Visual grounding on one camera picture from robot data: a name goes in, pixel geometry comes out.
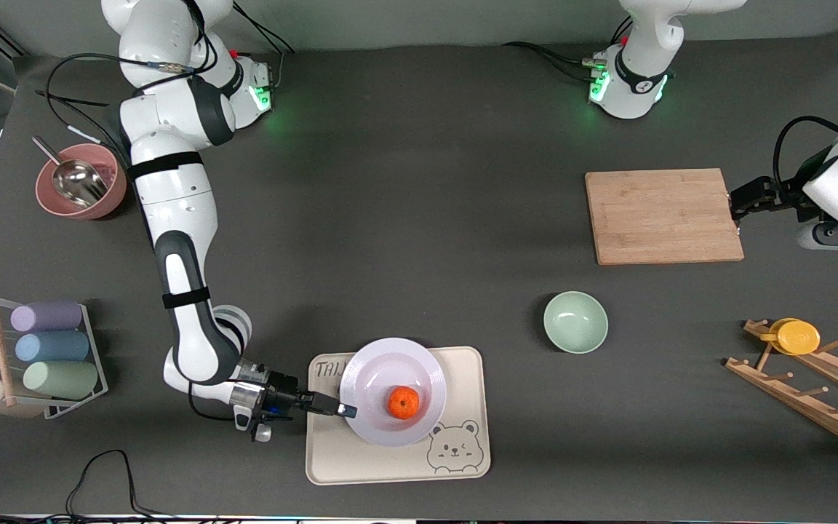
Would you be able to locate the yellow cup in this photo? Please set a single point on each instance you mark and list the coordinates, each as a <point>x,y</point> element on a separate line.
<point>797,338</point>

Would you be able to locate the white round plate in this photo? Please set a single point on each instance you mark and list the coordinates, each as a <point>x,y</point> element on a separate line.
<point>382,364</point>

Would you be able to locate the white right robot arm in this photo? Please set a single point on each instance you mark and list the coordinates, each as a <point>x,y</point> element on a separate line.
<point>179,218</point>

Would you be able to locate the purple cup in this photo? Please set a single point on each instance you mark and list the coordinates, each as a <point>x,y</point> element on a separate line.
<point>48,316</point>

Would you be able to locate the cream bear print tray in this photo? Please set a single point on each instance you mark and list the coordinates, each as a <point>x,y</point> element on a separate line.
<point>463,378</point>

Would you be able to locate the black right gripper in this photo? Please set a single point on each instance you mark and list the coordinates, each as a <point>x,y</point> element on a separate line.
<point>282,397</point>

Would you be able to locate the metal scoop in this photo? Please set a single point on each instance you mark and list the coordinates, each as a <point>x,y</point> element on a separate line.
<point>78,182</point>

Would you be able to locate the orange mandarin fruit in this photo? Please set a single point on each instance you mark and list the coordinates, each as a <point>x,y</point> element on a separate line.
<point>404,402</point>

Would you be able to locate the wooden cutting board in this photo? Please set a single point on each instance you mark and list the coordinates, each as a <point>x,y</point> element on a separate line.
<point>644,225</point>

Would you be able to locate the pink ribbed bowl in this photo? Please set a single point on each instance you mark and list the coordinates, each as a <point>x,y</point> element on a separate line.
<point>115,185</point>

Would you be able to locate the pale green bowl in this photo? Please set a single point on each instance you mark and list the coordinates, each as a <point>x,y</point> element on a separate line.
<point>575,322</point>

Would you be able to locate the blue cup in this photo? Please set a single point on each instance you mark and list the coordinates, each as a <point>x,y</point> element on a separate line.
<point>52,346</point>

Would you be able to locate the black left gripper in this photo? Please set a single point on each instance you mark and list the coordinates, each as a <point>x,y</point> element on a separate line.
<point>777,196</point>

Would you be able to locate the green cup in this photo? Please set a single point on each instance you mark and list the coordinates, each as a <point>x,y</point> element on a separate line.
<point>62,380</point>

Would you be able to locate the wooden peg drying rack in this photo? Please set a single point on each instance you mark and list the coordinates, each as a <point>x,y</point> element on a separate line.
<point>812,407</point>

